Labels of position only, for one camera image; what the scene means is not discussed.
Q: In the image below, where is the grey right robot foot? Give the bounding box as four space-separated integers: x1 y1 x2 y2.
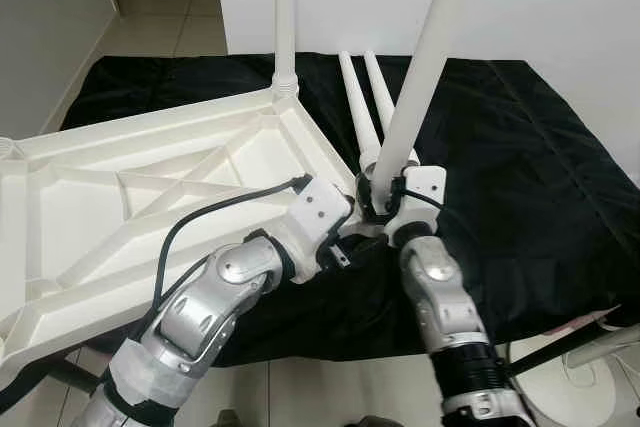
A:
355 415 406 427

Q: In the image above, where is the white plastic table leg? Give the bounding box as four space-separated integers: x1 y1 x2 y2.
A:
272 0 301 98
362 50 421 163
338 52 383 163
365 0 488 198

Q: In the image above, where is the black table cloth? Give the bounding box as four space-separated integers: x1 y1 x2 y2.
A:
55 52 640 363

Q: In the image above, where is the white plastic children table top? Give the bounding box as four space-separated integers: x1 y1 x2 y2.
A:
0 87 373 373

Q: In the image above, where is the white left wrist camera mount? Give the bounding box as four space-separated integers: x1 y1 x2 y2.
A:
290 175 356 266

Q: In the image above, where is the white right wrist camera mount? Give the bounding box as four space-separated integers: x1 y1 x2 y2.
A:
385 165 446 246

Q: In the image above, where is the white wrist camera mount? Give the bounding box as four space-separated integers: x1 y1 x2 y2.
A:
290 175 356 266
385 165 446 246

